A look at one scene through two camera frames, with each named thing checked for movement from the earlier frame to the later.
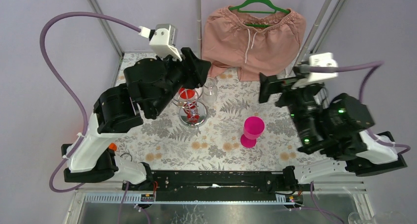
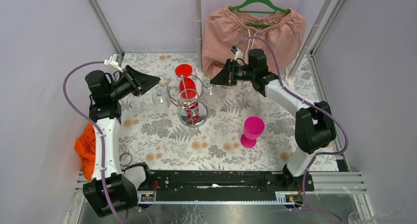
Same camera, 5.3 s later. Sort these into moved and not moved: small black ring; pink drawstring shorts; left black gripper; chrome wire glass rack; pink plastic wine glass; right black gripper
Moved: right black gripper; left black gripper
Not moved: small black ring; pink drawstring shorts; pink plastic wine glass; chrome wire glass rack
